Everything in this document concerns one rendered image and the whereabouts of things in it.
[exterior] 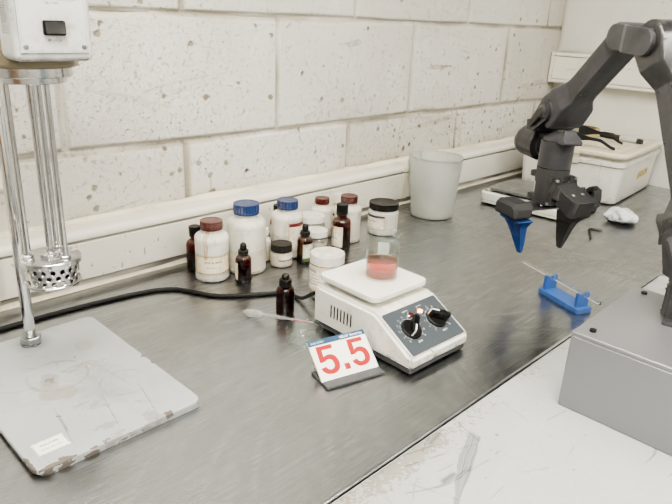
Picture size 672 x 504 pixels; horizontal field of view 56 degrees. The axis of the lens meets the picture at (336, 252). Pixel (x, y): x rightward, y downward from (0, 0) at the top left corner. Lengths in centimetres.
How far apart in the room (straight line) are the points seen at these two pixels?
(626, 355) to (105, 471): 59
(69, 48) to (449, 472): 59
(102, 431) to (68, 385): 11
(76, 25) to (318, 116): 82
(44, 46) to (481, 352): 68
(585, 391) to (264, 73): 85
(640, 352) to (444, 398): 24
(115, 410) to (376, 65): 105
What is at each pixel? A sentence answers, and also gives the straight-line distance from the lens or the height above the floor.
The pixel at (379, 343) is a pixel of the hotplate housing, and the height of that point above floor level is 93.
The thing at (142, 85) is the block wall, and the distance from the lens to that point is 118.
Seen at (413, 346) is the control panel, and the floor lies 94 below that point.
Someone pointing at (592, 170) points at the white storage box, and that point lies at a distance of 188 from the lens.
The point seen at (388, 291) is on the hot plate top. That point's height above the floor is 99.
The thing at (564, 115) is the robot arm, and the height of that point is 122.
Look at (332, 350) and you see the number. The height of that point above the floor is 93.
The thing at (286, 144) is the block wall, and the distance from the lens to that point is 139.
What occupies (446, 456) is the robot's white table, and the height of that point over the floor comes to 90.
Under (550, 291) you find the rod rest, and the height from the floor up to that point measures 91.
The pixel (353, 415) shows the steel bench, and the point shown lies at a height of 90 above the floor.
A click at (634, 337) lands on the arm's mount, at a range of 85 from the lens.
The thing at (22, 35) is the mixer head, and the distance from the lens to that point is 69.
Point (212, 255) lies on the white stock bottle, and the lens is 112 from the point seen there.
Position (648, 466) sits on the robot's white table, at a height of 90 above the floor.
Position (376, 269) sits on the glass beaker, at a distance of 93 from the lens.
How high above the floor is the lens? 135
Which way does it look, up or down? 21 degrees down
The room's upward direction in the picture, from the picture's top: 3 degrees clockwise
